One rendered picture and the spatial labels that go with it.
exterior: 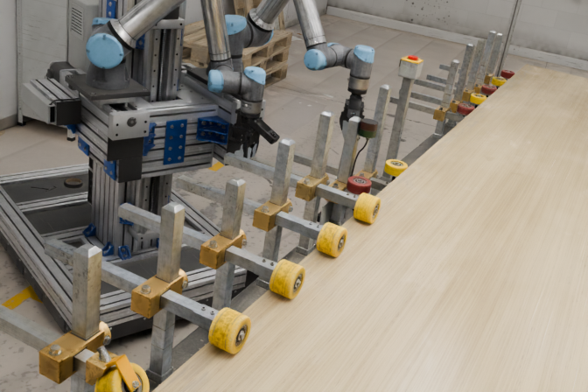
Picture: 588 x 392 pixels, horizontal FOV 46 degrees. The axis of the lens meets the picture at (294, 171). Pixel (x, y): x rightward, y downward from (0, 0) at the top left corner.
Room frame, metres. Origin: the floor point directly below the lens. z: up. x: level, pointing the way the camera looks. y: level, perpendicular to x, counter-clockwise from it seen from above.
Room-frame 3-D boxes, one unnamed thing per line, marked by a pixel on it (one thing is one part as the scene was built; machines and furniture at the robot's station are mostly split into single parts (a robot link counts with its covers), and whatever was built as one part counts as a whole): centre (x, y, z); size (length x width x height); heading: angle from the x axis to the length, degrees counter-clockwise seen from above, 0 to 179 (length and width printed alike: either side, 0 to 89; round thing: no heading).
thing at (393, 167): (2.34, -0.36, 0.85); 0.08 x 0.08 x 0.11
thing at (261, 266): (1.49, 0.20, 0.95); 0.50 x 0.04 x 0.04; 66
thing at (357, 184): (2.13, -0.22, 0.85); 0.08 x 0.08 x 0.11
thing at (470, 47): (3.56, -0.79, 0.91); 0.03 x 0.03 x 0.48; 66
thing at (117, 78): (2.33, 0.70, 1.09); 0.15 x 0.15 x 0.10
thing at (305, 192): (1.94, -0.06, 0.95); 0.13 x 0.06 x 0.05; 156
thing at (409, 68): (2.66, -0.39, 1.18); 0.07 x 0.07 x 0.08; 66
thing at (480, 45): (3.79, -0.89, 0.90); 0.03 x 0.03 x 0.48; 66
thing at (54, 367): (1.03, 0.35, 0.95); 0.13 x 0.06 x 0.05; 156
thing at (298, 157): (2.42, -0.18, 0.80); 0.43 x 0.03 x 0.04; 66
